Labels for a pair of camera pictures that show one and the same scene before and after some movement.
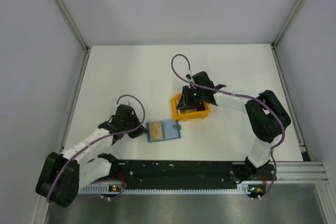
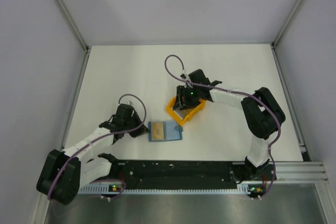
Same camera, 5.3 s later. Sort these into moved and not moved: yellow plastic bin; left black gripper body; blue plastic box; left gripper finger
Moved: yellow plastic bin
Not moved: left black gripper body; left gripper finger; blue plastic box
